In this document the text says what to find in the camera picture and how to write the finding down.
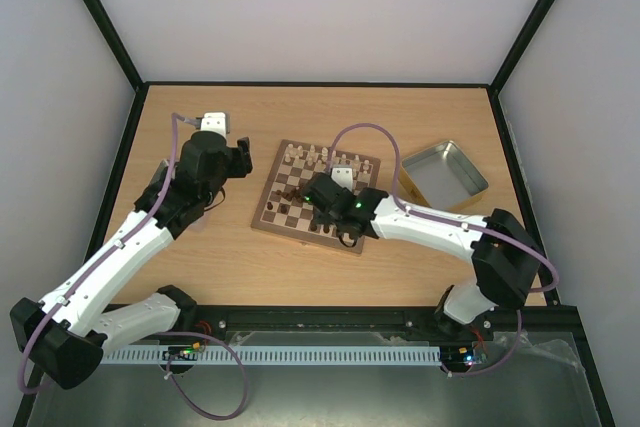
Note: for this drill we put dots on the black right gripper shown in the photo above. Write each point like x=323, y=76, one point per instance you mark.
x=310, y=193

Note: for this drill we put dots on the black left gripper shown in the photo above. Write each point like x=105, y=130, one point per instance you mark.
x=242, y=159

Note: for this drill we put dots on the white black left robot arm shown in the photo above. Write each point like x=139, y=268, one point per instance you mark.
x=69, y=331

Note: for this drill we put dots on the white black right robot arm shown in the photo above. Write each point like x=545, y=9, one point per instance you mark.
x=503, y=255

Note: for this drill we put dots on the pile of dark pieces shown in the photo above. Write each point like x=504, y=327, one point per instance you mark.
x=292, y=195

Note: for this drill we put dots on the wooden chess board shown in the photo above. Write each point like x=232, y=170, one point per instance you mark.
x=295, y=223

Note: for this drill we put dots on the metal tin lid left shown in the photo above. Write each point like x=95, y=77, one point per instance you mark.
x=200, y=224

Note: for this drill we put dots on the metal tin tray right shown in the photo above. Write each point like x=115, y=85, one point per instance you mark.
x=442, y=177

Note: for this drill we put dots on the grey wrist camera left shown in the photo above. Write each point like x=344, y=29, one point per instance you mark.
x=217, y=122

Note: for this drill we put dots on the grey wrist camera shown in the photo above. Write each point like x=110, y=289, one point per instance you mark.
x=343, y=176
x=217, y=122

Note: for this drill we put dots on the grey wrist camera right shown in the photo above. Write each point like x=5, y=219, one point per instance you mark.
x=343, y=176

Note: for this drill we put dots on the black enclosure frame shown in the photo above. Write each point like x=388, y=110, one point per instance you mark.
x=549, y=317

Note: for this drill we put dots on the slotted white cable duct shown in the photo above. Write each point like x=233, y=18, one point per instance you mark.
x=279, y=356

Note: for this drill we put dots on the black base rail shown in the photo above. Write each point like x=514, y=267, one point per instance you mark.
x=407, y=323

